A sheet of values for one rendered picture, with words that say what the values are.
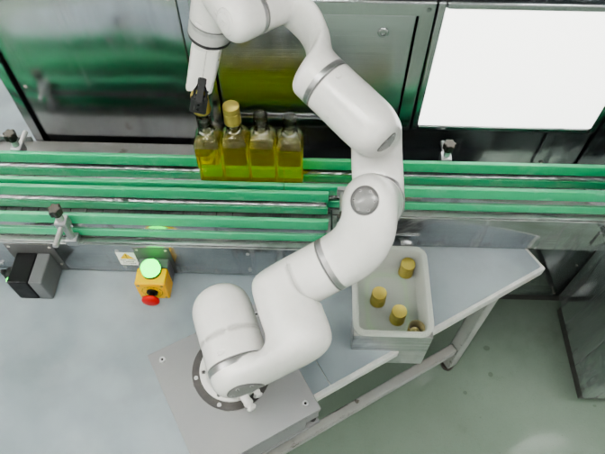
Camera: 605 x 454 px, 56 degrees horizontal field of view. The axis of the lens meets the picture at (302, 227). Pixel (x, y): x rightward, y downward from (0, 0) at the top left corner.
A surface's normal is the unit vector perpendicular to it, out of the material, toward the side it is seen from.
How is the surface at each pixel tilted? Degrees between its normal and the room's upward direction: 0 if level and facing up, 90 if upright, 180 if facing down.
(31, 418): 0
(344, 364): 0
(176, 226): 90
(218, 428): 5
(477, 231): 90
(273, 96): 90
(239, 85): 90
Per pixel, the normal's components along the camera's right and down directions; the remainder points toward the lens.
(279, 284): -0.29, -0.46
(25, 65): -0.03, 0.83
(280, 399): 0.07, -0.52
